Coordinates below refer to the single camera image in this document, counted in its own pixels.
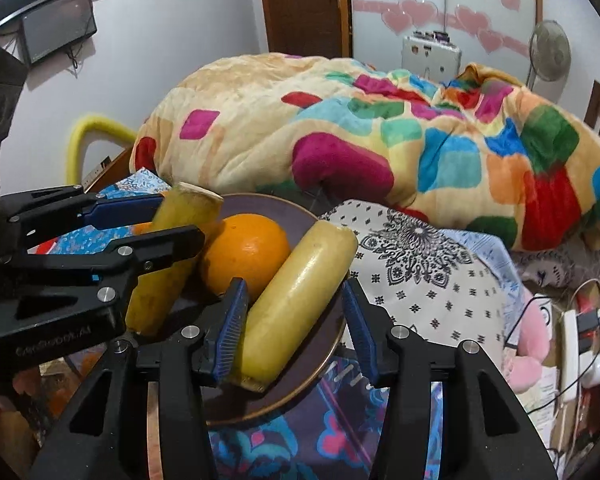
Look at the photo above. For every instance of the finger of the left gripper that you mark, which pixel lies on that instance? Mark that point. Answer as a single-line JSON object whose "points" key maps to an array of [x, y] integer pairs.
{"points": [[102, 212], [131, 257]]}

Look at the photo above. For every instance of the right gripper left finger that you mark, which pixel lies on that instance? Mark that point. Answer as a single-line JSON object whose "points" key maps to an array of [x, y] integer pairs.
{"points": [[225, 334]]}

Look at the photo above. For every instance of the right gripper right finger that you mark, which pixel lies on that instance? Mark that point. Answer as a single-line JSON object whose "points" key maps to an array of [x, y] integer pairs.
{"points": [[392, 356]]}

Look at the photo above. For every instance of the large orange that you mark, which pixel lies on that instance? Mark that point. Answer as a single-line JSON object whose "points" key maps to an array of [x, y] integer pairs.
{"points": [[141, 228], [248, 246]]}

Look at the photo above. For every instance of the blue patterned cloth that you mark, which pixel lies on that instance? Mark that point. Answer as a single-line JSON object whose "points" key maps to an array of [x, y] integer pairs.
{"points": [[88, 240]]}

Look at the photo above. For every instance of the round dark brown plate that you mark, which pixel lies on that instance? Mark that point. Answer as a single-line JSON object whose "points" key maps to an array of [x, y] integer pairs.
{"points": [[206, 210]]}

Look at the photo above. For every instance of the white patterned pillow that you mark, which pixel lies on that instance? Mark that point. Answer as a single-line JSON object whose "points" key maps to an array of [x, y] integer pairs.
{"points": [[446, 285]]}

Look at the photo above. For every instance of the yellow foam tube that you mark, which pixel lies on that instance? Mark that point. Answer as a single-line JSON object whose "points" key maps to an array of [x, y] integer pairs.
{"points": [[87, 129]]}

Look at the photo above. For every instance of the pink plush toy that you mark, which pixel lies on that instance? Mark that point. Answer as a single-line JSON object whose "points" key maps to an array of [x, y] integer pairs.
{"points": [[522, 367]]}

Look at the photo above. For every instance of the white power strip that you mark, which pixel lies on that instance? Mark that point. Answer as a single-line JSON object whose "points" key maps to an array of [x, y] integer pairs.
{"points": [[569, 372]]}

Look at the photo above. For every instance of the colourful patchwork blanket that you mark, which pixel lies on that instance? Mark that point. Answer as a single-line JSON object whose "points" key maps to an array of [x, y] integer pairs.
{"points": [[480, 153]]}

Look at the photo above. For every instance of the brown wooden door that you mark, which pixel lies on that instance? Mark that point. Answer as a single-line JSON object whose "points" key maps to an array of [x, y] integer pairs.
{"points": [[309, 27]]}

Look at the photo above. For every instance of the white box appliance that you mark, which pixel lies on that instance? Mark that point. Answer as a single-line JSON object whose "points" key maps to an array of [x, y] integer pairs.
{"points": [[431, 55]]}

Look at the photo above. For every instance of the white standing fan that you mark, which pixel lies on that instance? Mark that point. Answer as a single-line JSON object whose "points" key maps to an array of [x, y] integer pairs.
{"points": [[549, 53]]}

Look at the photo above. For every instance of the wardrobe with pink hearts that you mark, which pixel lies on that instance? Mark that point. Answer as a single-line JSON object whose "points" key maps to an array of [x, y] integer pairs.
{"points": [[494, 33]]}

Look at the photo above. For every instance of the small wall monitor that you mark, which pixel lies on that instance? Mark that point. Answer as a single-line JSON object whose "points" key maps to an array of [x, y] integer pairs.
{"points": [[55, 26]]}

